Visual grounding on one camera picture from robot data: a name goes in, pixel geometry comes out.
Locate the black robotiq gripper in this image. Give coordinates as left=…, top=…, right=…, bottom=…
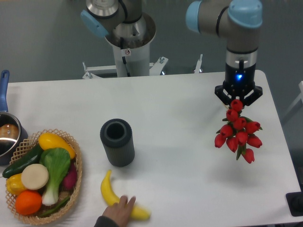
left=214, top=64, right=263, bottom=107

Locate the red tulip bouquet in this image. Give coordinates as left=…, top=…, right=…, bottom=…
left=214, top=99, right=263, bottom=164

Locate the yellow banana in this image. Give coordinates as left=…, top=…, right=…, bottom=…
left=100, top=170, right=151, bottom=221

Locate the woven wicker basket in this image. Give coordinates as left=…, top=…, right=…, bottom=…
left=6, top=129, right=82, bottom=225

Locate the dark sleeved forearm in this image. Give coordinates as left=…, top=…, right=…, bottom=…
left=94, top=216, right=118, bottom=227

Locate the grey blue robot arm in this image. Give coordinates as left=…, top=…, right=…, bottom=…
left=80, top=0, right=263, bottom=106

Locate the dark grey ribbed vase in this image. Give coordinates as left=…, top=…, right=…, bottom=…
left=100, top=118, right=135, bottom=167

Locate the person's hand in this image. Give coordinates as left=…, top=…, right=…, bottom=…
left=102, top=195, right=136, bottom=227

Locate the black device at table edge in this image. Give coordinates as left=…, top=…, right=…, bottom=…
left=285, top=192, right=303, bottom=217

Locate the purple sweet potato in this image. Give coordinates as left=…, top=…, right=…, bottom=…
left=62, top=163, right=77, bottom=190

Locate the green bok choy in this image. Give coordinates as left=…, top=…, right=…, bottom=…
left=40, top=148, right=71, bottom=206

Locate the yellow squash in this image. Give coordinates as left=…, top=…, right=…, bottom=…
left=38, top=132, right=76, bottom=159

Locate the dark green cucumber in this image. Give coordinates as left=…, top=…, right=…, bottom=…
left=2, top=144, right=44, bottom=178

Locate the beige round disc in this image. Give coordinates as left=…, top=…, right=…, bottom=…
left=21, top=164, right=49, bottom=190

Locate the green bean pod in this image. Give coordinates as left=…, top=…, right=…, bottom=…
left=38, top=196, right=70, bottom=218

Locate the orange fruit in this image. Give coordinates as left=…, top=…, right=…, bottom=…
left=15, top=190, right=42, bottom=216

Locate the yellow bell pepper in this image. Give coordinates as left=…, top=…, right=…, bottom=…
left=6, top=174, right=27, bottom=195

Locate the white frame at right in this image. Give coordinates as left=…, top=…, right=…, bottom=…
left=281, top=81, right=303, bottom=125

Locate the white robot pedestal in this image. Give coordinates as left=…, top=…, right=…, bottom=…
left=80, top=10, right=169, bottom=77

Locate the black pedestal cable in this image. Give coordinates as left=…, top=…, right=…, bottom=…
left=119, top=37, right=131, bottom=77

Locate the blue handled saucepan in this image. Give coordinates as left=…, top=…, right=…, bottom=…
left=0, top=70, right=28, bottom=166

